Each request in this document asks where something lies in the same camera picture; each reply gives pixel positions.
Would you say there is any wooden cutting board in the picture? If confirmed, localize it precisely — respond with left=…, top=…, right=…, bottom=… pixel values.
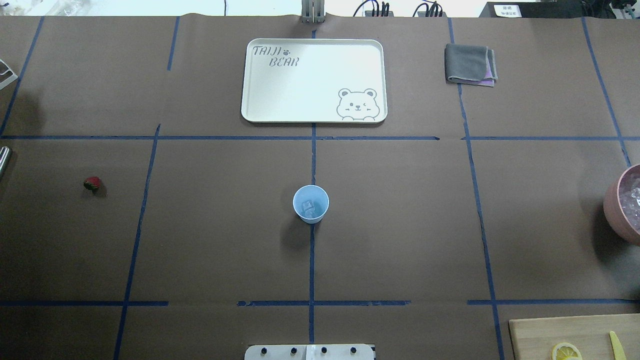
left=509, top=313, right=640, bottom=360

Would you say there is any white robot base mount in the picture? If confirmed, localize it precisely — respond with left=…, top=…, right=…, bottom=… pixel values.
left=244, top=343, right=377, bottom=360

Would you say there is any cream bear serving tray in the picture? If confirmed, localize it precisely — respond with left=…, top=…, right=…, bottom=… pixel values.
left=241, top=38, right=388, bottom=125

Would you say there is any light blue plastic cup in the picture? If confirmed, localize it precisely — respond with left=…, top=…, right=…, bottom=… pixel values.
left=292, top=184, right=330, bottom=224

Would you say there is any white wire cup rack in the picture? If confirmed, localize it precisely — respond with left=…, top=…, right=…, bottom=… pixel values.
left=0, top=59, right=19, bottom=91

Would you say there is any pink ice bowl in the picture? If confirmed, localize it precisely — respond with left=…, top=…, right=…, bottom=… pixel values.
left=603, top=164, right=640, bottom=246

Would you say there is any grey folded cloth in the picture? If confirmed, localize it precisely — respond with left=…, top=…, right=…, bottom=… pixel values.
left=445, top=43, right=498, bottom=85

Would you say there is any clear ice cube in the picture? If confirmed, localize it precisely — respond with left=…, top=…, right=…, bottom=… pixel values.
left=301, top=200, right=320, bottom=219

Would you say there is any purple folded cloth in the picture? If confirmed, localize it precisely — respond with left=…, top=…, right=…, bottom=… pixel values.
left=466, top=68, right=498, bottom=88

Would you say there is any yellow plastic knife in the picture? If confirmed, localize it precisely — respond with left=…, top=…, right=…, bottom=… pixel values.
left=608, top=331, right=627, bottom=360

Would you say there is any red strawberry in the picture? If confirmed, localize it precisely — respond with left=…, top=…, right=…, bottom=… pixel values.
left=83, top=177, right=102, bottom=193

